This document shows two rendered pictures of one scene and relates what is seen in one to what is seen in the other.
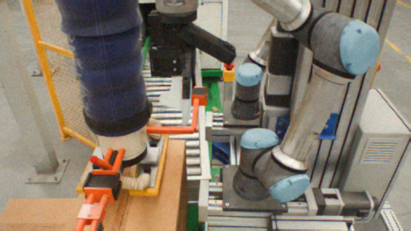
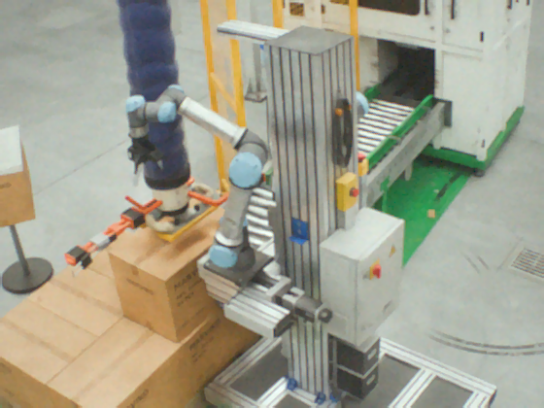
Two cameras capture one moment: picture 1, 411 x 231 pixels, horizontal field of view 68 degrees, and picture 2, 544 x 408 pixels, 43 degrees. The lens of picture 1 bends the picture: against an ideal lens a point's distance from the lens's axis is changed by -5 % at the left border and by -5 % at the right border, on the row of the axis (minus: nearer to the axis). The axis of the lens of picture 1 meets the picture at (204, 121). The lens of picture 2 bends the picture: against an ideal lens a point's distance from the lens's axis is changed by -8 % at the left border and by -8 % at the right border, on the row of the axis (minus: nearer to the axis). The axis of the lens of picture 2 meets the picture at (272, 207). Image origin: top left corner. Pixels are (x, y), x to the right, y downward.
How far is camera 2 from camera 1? 2.48 m
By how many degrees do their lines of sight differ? 32
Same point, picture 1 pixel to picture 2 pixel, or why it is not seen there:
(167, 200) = (188, 254)
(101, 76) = not seen: hidden behind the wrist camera
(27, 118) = not seen: hidden behind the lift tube
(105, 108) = (149, 168)
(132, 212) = (161, 252)
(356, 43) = (233, 167)
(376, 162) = (336, 279)
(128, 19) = not seen: hidden behind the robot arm
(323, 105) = (231, 201)
